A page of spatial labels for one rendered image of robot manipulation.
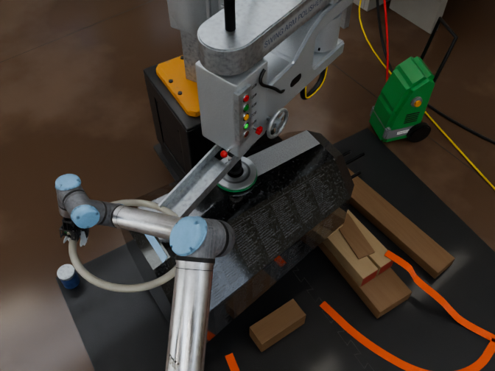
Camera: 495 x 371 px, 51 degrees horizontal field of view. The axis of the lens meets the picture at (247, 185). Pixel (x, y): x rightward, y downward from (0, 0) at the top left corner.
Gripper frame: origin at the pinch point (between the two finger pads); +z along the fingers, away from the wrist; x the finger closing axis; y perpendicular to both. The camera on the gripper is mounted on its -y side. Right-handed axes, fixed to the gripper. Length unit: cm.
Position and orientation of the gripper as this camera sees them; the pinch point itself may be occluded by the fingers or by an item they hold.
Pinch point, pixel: (77, 240)
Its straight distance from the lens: 231.8
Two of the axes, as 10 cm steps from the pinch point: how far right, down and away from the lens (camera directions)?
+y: -1.5, 6.6, -7.4
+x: 9.8, 2.0, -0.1
